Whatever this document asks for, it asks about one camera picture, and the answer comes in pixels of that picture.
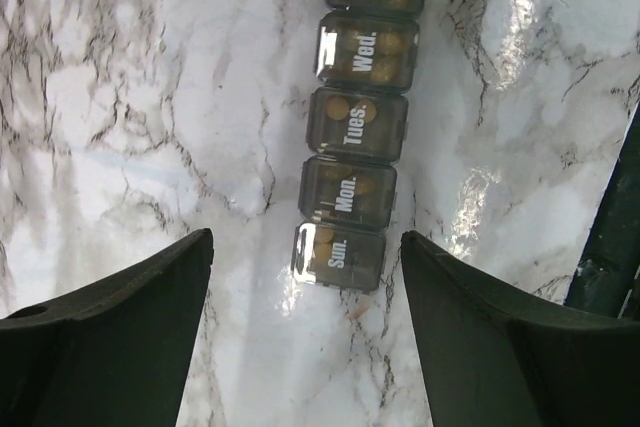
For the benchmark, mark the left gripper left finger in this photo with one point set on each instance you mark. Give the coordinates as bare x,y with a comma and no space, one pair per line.
113,353

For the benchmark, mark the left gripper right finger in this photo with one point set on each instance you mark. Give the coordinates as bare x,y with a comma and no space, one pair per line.
494,355

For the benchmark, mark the grey weekly pill organizer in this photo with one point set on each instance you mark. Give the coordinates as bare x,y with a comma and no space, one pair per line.
365,61

